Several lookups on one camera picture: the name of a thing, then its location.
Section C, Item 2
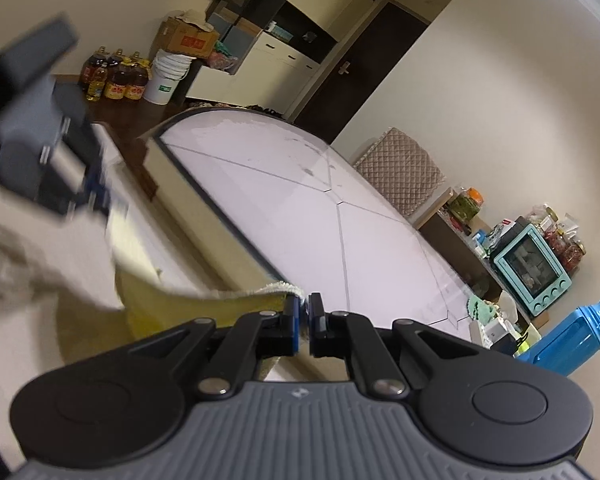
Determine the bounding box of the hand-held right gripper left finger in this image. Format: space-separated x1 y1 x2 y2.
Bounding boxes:
130 294 302 400

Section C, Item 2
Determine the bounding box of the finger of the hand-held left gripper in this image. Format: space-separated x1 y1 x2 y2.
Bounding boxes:
82 152 107 197
97 186 132 222

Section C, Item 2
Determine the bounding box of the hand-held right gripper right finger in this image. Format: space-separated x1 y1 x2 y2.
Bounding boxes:
307 291 476 401

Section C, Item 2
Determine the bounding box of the yellow towel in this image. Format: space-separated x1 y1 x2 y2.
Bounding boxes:
0 210 306 376

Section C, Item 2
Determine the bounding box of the white plastic bucket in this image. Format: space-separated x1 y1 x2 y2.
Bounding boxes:
142 49 192 106

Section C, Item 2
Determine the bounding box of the round glass-top table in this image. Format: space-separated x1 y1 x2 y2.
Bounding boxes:
139 106 476 346

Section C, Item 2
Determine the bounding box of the wooden side table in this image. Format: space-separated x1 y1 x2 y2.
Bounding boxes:
419 187 552 327

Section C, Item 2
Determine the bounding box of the cardboard box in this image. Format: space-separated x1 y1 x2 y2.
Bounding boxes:
154 14 222 60

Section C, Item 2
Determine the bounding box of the green cloth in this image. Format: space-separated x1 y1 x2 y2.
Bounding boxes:
466 295 499 329

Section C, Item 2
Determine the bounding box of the beige quilted cover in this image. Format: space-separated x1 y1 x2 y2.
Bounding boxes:
354 127 447 219

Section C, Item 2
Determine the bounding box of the floral bag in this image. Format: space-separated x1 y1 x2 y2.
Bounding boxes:
208 41 243 75

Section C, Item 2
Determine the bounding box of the orange-lid glass jar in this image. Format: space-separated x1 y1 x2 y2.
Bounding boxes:
449 187 484 222

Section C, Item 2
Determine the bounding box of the white cup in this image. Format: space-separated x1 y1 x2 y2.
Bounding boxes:
499 292 519 322

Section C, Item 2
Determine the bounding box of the white drawer cabinet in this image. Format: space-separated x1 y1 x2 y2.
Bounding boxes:
184 29 339 122

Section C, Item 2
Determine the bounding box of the teal toaster oven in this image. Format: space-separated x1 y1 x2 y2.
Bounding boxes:
489 222 574 318

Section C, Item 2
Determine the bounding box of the blue thermos jug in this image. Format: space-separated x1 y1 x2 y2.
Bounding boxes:
516 298 600 377

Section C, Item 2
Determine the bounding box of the dark door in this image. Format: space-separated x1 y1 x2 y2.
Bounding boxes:
294 0 432 145

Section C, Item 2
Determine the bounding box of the red-filled glass jar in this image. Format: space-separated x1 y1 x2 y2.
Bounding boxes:
544 225 587 277

